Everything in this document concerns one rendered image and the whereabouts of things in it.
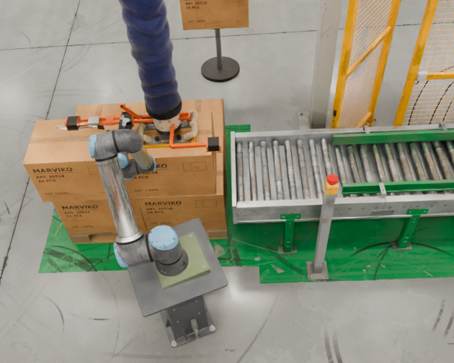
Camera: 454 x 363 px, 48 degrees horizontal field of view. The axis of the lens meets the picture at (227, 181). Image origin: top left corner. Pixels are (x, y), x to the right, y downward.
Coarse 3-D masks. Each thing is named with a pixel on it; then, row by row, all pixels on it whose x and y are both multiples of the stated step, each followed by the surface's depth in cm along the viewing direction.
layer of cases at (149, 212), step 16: (80, 112) 411; (96, 112) 410; (112, 112) 409; (144, 112) 407; (224, 128) 421; (224, 144) 406; (224, 160) 392; (224, 176) 378; (224, 192) 366; (64, 208) 360; (80, 208) 360; (96, 208) 360; (144, 208) 361; (160, 208) 361; (176, 208) 361; (192, 208) 362; (208, 208) 362; (224, 208) 362; (64, 224) 375; (80, 224) 375; (96, 224) 375; (112, 224) 376; (144, 224) 376; (160, 224) 376; (176, 224) 376; (208, 224) 377; (224, 224) 377
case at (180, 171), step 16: (208, 112) 344; (208, 128) 334; (160, 160) 322; (176, 160) 322; (192, 160) 323; (208, 160) 323; (144, 176) 335; (160, 176) 335; (176, 176) 335; (192, 176) 335; (208, 176) 336; (128, 192) 347; (144, 192) 348; (160, 192) 348; (176, 192) 348; (192, 192) 348; (208, 192) 349
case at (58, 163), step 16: (48, 128) 343; (96, 128) 340; (112, 128) 340; (32, 144) 334; (48, 144) 333; (64, 144) 332; (80, 144) 332; (32, 160) 325; (48, 160) 324; (64, 160) 323; (80, 160) 322; (32, 176) 332; (48, 176) 333; (64, 176) 333; (80, 176) 334; (96, 176) 334; (48, 192) 345; (64, 192) 346; (80, 192) 346; (96, 192) 347
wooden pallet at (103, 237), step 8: (104, 232) 384; (112, 232) 383; (144, 232) 384; (208, 232) 385; (216, 232) 385; (224, 232) 385; (72, 240) 391; (80, 240) 391; (88, 240) 391; (96, 240) 394; (104, 240) 394; (112, 240) 393
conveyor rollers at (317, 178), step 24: (240, 144) 379; (264, 144) 378; (288, 144) 376; (312, 144) 375; (360, 144) 373; (384, 144) 373; (408, 144) 373; (432, 144) 373; (240, 168) 364; (264, 168) 363; (288, 168) 362; (312, 168) 363; (408, 168) 356; (432, 168) 355; (240, 192) 350; (264, 192) 349
